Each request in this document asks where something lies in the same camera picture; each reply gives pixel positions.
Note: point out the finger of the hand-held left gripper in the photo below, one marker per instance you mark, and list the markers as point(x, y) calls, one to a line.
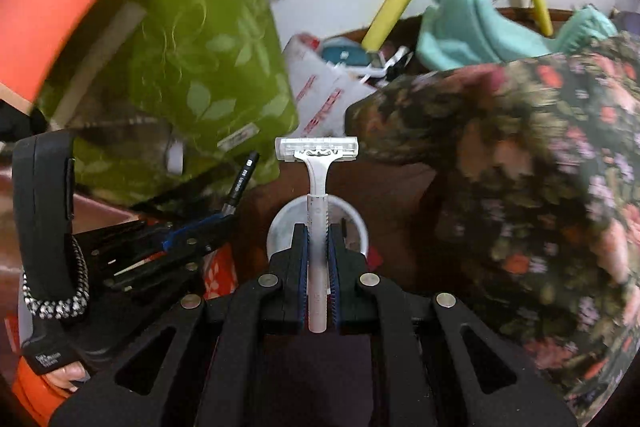
point(195, 227)
point(165, 264)

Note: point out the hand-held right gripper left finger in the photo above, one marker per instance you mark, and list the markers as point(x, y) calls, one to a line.
point(300, 277)

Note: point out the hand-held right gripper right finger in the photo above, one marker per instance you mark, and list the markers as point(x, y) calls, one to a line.
point(336, 277)

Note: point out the white cup with red rim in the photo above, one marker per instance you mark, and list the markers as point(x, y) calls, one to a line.
point(356, 232)

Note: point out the black pen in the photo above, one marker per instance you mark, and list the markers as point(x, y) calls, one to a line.
point(242, 179)

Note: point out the white disposable razor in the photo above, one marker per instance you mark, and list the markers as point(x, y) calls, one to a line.
point(317, 177)

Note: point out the person's left hand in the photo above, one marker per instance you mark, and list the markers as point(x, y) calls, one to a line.
point(70, 374)

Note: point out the red leaf print bag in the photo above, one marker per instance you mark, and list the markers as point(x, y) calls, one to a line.
point(220, 269)

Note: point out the green leaf print bag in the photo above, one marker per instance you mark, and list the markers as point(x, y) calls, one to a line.
point(210, 72)

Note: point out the white plastic bag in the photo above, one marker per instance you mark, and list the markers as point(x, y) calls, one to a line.
point(320, 92)

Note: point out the floral printed blanket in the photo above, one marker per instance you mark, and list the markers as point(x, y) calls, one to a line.
point(525, 157)

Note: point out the teal plastic rocking toy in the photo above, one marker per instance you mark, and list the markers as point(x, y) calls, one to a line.
point(460, 32)

